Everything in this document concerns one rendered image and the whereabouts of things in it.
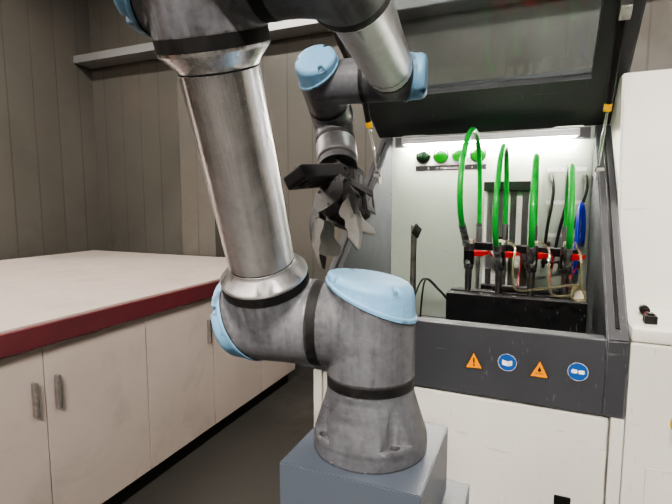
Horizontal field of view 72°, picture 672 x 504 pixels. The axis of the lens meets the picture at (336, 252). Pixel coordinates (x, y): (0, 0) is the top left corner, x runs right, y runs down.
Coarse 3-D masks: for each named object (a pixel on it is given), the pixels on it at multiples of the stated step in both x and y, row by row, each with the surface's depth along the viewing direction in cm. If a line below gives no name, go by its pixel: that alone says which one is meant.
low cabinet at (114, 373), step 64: (64, 256) 335; (128, 256) 335; (192, 256) 335; (0, 320) 152; (64, 320) 153; (128, 320) 178; (192, 320) 216; (0, 384) 138; (64, 384) 157; (128, 384) 183; (192, 384) 218; (256, 384) 270; (0, 448) 139; (64, 448) 158; (128, 448) 184; (192, 448) 229
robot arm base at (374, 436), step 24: (336, 384) 58; (408, 384) 58; (336, 408) 58; (360, 408) 56; (384, 408) 56; (408, 408) 58; (336, 432) 57; (360, 432) 56; (384, 432) 56; (408, 432) 57; (336, 456) 57; (360, 456) 55; (384, 456) 55; (408, 456) 56
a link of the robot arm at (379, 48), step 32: (288, 0) 40; (320, 0) 41; (352, 0) 42; (384, 0) 45; (352, 32) 48; (384, 32) 53; (384, 64) 61; (416, 64) 73; (384, 96) 76; (416, 96) 76
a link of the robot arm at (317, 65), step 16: (320, 48) 77; (304, 64) 76; (320, 64) 75; (336, 64) 77; (352, 64) 76; (304, 80) 77; (320, 80) 76; (336, 80) 77; (352, 80) 76; (304, 96) 82; (320, 96) 79; (336, 96) 79; (352, 96) 78; (320, 112) 82; (336, 112) 83
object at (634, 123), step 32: (640, 96) 115; (640, 128) 114; (640, 160) 113; (640, 192) 112; (640, 224) 111; (640, 256) 110; (640, 288) 109; (640, 352) 90; (640, 384) 91; (640, 416) 91; (640, 448) 92; (640, 480) 92
